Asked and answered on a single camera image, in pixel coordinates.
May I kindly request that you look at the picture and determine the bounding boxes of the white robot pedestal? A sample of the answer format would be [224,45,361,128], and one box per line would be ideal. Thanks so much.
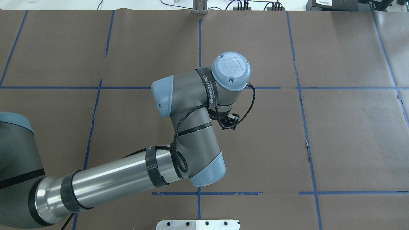
[156,219,241,230]

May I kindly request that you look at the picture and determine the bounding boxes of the brown paper table cover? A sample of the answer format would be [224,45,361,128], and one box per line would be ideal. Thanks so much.
[1,9,409,230]

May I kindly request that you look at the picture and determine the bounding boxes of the black box on table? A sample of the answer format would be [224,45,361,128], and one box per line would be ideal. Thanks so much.
[305,0,374,12]

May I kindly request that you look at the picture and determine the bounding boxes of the aluminium frame post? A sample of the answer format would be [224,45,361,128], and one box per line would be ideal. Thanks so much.
[192,0,208,15]

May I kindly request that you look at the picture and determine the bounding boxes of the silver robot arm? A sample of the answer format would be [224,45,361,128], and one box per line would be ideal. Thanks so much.
[1,51,252,229]

